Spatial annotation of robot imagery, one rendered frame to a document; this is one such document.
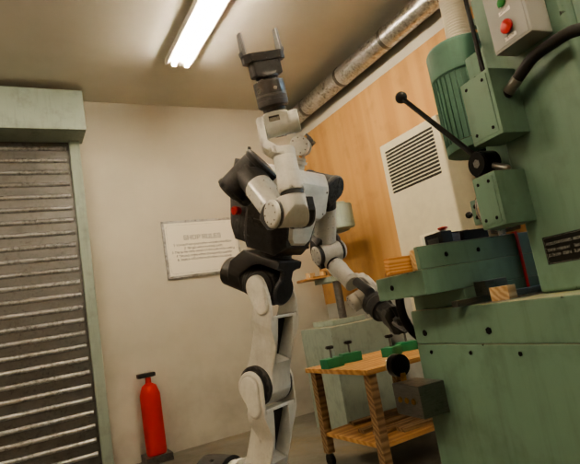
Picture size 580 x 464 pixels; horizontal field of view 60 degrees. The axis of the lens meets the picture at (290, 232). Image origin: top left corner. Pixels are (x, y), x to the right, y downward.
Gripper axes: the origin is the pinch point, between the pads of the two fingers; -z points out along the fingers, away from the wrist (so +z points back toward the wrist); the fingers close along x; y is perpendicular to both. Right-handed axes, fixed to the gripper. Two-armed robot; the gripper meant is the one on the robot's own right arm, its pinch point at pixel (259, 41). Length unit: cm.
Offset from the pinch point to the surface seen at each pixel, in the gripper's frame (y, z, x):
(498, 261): 37, 70, 36
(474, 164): 40, 44, 31
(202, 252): -265, 90, 13
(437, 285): 39, 70, 16
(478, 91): 45, 28, 31
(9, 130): -248, -27, -94
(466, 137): 28, 38, 40
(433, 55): 17.5, 14.4, 42.8
